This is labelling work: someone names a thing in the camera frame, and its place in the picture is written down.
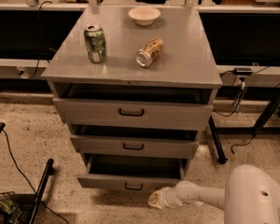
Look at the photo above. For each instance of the grey drawer cabinet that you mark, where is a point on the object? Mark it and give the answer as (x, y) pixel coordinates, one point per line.
(186, 62)

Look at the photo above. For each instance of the green soda can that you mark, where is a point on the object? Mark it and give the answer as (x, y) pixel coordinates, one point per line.
(95, 43)

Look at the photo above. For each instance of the grey bottom drawer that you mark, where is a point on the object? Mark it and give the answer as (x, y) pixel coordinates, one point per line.
(130, 172)

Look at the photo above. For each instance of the black stand leg left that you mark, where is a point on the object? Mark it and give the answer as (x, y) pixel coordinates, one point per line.
(48, 171)

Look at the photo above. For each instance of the grey middle drawer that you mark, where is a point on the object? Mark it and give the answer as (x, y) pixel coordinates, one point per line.
(140, 142)

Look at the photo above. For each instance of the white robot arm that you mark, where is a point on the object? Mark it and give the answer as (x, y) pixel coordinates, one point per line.
(250, 196)

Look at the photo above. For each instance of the black table leg right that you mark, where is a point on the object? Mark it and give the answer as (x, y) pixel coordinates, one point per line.
(221, 158)

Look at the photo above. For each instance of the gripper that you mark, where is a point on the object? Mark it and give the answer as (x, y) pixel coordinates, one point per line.
(169, 196)

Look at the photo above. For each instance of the grey drawer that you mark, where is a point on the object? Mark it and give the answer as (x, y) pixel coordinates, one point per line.
(134, 107)
(140, 142)
(130, 172)

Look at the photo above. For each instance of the grey top drawer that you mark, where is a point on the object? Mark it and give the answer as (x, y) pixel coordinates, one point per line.
(134, 107)

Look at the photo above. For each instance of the black power adapter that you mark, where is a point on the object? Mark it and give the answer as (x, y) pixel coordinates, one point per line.
(240, 71)

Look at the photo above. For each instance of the white bowl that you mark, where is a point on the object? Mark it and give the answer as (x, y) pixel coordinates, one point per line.
(144, 16)

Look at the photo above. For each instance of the wire basket with items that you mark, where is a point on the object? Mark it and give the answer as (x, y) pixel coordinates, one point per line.
(10, 212)

